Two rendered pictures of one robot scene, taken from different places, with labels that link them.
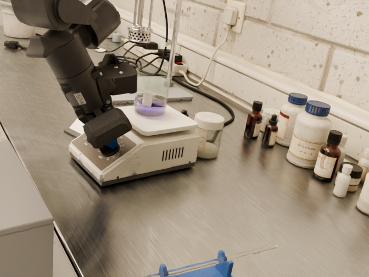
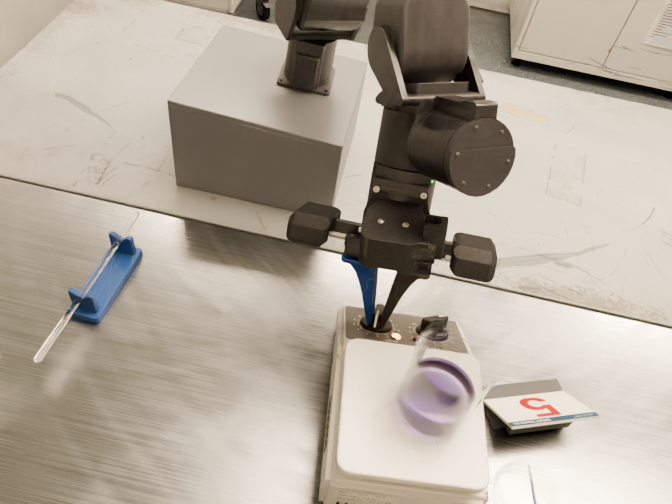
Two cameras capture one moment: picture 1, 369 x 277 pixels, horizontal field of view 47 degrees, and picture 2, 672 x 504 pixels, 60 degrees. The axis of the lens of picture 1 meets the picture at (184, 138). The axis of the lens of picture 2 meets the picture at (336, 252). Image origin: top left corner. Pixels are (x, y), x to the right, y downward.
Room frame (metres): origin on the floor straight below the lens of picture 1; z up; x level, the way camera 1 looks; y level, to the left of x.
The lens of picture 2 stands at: (0.80, -0.17, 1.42)
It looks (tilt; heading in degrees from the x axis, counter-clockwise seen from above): 49 degrees down; 127
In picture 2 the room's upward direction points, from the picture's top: 11 degrees clockwise
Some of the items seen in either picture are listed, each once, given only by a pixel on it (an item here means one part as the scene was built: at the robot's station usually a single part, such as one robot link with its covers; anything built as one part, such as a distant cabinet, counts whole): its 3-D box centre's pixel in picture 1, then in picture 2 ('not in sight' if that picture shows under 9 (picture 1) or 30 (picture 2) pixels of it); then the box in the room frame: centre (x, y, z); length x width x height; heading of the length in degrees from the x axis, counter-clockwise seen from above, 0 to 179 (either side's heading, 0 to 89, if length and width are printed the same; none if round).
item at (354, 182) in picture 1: (348, 176); not in sight; (0.74, -0.32, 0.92); 0.04 x 0.04 x 0.04
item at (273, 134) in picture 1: (271, 129); not in sight; (0.89, -0.19, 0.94); 0.03 x 0.03 x 0.07
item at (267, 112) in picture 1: (270, 121); not in sight; (0.99, -0.20, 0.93); 0.05 x 0.05 x 0.05
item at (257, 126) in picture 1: (254, 119); not in sight; (0.93, -0.15, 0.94); 0.03 x 0.03 x 0.08
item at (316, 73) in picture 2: not in sight; (310, 55); (0.36, 0.28, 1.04); 0.07 x 0.07 x 0.06; 38
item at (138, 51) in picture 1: (152, 54); not in sight; (1.54, 0.16, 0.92); 0.40 x 0.06 x 0.04; 35
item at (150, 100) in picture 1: (150, 92); (446, 384); (0.74, 0.07, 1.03); 0.07 x 0.06 x 0.08; 35
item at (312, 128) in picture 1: (311, 133); not in sight; (0.83, -0.26, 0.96); 0.07 x 0.07 x 0.13
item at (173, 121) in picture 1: (155, 117); (412, 410); (0.73, 0.06, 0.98); 0.12 x 0.12 x 0.01; 41
